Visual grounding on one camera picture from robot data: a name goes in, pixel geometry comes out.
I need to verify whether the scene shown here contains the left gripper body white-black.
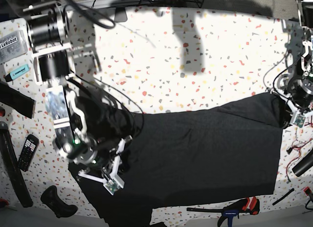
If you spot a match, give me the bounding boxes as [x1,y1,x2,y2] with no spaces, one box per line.
[285,100,310,128]

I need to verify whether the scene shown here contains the right gripper body white-black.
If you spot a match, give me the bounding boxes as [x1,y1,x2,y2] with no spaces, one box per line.
[78,135,133,195]

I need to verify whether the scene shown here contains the dark grey T-shirt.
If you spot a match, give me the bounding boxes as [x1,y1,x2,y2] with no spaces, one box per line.
[77,93,285,227]

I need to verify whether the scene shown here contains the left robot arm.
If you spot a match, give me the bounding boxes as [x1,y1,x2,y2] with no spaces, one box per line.
[271,0,313,129]

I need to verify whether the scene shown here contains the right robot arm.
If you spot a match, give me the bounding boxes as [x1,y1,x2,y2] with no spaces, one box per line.
[23,1,132,194]

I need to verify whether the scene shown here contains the black cylinder right edge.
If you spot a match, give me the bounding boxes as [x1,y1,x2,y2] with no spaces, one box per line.
[292,154,313,177]

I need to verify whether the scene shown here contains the black game controller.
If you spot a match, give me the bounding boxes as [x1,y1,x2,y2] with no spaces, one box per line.
[41,185,78,218]

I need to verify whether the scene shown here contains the small black stick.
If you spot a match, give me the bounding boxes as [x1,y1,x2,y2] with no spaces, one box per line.
[272,188,295,206]

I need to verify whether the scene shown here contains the red object right edge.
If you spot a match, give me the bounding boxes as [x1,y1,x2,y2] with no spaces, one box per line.
[304,187,313,202]

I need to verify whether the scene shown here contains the black remote control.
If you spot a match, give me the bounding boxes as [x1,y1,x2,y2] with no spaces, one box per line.
[18,134,39,172]

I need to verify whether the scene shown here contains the long black tube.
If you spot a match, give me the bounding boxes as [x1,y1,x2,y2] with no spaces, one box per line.
[0,121,33,208]

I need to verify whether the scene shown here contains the red object bottom left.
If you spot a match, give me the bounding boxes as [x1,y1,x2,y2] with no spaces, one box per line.
[0,199,9,209]

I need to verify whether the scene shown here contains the black folded cloth strip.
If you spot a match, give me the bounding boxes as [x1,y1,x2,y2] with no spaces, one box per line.
[0,81,36,118]

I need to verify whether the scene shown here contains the turquoise highlighter pen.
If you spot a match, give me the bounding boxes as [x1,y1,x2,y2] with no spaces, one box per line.
[4,64,30,82]

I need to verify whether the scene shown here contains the grey monitor stand base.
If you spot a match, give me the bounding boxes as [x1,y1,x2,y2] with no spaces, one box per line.
[114,7,128,23]

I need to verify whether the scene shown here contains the clear LeRobot parts box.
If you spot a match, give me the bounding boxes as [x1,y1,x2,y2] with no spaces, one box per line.
[0,30,28,64]

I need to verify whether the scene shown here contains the red and black wire bundle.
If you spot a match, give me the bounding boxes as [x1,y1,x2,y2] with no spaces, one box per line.
[285,119,313,183]

